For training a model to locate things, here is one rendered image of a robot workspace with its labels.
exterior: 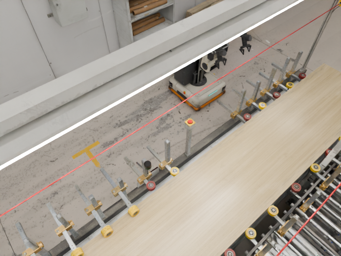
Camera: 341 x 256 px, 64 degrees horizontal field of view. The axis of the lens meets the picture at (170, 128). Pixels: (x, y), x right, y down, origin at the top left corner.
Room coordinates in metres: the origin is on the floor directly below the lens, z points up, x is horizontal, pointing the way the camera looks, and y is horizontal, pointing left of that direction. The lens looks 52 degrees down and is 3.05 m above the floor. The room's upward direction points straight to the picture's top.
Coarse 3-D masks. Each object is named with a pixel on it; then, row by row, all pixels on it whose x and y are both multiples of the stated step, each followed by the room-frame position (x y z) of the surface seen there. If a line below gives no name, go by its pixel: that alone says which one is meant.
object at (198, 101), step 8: (208, 72) 3.28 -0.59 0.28; (176, 80) 3.10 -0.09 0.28; (208, 80) 3.09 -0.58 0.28; (176, 88) 3.01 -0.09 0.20; (184, 88) 2.92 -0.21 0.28; (192, 88) 2.92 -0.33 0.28; (200, 88) 2.92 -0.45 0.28; (208, 88) 2.91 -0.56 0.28; (216, 88) 2.92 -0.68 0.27; (224, 88) 3.02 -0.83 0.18; (184, 96) 2.86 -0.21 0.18; (200, 96) 2.76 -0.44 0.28; (208, 96) 2.80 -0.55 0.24; (216, 96) 2.92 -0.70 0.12; (192, 104) 2.73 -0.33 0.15; (200, 104) 2.70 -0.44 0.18
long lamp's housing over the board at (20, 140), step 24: (288, 0) 1.38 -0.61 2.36; (240, 24) 1.14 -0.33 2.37; (192, 48) 0.96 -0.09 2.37; (144, 72) 0.80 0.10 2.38; (168, 72) 0.86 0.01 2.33; (96, 96) 0.67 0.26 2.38; (120, 96) 0.71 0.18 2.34; (48, 120) 0.56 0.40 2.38; (72, 120) 0.59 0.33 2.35; (0, 144) 0.47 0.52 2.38; (24, 144) 0.49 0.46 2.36
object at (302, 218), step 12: (312, 192) 1.07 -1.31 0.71; (300, 204) 0.96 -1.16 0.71; (312, 204) 0.96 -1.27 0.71; (300, 216) 0.85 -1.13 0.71; (276, 228) 0.75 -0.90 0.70; (312, 228) 0.75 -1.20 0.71; (324, 228) 0.75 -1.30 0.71; (264, 240) 0.62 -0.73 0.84; (276, 240) 0.65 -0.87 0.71; (288, 240) 0.68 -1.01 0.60; (312, 240) 0.65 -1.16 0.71; (324, 240) 0.65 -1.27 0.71; (252, 252) 0.53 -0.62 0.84; (276, 252) 0.56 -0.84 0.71; (288, 252) 0.56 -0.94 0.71; (300, 252) 0.58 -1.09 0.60; (324, 252) 0.55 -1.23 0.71
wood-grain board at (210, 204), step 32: (288, 96) 2.13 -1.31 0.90; (320, 96) 2.13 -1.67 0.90; (256, 128) 1.68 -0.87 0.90; (288, 128) 1.68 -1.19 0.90; (320, 128) 1.68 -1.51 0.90; (224, 160) 1.31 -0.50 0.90; (256, 160) 1.31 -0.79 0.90; (288, 160) 1.31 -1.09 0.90; (160, 192) 1.00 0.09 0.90; (192, 192) 1.00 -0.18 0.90; (224, 192) 0.99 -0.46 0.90; (256, 192) 0.99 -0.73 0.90; (128, 224) 0.73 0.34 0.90; (160, 224) 0.73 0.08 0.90; (192, 224) 0.73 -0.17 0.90; (224, 224) 0.72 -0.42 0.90
